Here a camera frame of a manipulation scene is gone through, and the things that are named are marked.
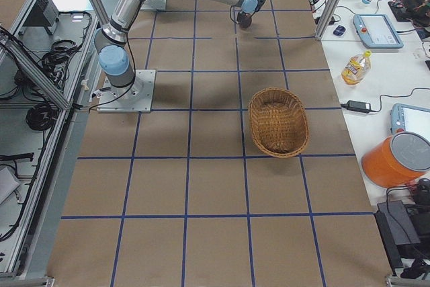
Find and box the dark blue small pouch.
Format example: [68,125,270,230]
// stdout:
[333,25,346,36]

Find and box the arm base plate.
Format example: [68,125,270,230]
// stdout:
[140,0,167,11]
[96,70,157,113]

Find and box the blue teach pendant near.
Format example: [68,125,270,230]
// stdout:
[390,103,430,140]

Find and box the woven wicker basket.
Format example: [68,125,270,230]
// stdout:
[249,87,310,158]

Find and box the blue teach pendant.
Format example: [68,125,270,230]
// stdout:
[390,103,430,140]
[353,14,404,49]

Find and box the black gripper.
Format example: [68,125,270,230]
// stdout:
[237,4,256,22]

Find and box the orange bucket with lid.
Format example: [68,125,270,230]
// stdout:
[361,132,429,188]

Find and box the black power adapter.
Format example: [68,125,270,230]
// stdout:
[341,100,372,114]

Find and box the dark red apple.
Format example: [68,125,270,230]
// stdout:
[238,14,252,30]

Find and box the orange juice bottle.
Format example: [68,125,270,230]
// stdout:
[341,50,372,85]

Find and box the blue teach pendant far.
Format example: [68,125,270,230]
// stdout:
[353,14,404,49]

